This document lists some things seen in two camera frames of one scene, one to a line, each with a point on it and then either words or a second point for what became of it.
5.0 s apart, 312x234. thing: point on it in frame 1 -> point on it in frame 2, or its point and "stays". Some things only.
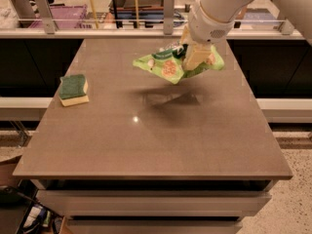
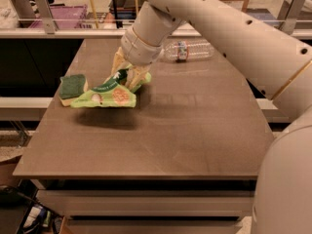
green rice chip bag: [169, 62] -> [113, 94]
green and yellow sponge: [73, 90] stays
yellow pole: [93, 7] stays
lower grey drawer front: [153, 226] stays
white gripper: [207, 26] -> [138, 50]
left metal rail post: [45, 11] stays
